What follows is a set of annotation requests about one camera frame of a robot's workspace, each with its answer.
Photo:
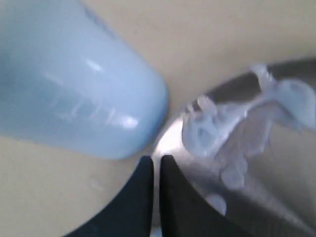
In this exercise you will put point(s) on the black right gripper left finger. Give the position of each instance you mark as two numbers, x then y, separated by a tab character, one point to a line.
129	214

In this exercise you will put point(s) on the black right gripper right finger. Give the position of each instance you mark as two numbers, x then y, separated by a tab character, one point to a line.
184	213

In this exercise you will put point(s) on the blue pump soap bottle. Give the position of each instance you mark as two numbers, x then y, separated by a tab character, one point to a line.
69	81

